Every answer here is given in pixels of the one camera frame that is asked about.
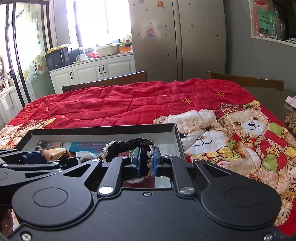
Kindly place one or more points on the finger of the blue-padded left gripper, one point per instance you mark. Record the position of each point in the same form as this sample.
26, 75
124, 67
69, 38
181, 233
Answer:
24, 160
67, 163

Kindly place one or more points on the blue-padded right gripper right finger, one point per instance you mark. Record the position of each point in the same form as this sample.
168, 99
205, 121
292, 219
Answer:
174, 168

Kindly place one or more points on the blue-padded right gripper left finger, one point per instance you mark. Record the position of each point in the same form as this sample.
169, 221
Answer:
118, 169

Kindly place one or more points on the brown paper triangular packet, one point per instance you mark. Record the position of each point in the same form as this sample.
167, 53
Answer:
54, 154

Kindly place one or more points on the black crochet scrunchie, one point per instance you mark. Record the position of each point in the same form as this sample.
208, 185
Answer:
114, 148

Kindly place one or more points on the black shallow tray box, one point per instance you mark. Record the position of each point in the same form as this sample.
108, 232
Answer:
88, 176

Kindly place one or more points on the red teddy bear quilt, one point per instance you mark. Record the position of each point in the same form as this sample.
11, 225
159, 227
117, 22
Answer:
132, 104

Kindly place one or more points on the dark wooden chair left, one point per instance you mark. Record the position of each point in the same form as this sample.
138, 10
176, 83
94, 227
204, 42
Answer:
121, 80

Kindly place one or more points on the dark wooden chair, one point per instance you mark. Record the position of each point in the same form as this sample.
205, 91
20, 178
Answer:
249, 81
121, 80

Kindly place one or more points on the white kitchen cabinet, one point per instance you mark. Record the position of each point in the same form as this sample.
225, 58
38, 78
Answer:
93, 70

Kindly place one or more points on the black microwave oven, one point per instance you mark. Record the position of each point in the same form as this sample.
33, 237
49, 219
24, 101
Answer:
58, 58

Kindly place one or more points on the white mug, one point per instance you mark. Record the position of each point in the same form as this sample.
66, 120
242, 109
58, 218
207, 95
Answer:
81, 57

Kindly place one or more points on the orange bowl on counter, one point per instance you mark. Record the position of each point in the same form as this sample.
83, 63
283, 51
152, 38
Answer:
124, 49

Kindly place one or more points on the dark wooden chair right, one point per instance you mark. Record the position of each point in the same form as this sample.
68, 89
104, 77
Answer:
249, 81

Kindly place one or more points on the white tub on counter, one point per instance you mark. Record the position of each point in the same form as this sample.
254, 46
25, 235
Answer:
107, 50

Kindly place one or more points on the stainless double-door refrigerator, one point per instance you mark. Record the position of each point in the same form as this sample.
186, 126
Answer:
178, 40

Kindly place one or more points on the brown nuts pile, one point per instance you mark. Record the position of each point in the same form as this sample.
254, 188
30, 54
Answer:
290, 120

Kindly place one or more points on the pink cloth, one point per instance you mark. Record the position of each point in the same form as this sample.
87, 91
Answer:
291, 101

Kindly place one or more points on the green sign on shelf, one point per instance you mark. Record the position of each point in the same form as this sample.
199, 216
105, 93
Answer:
266, 23

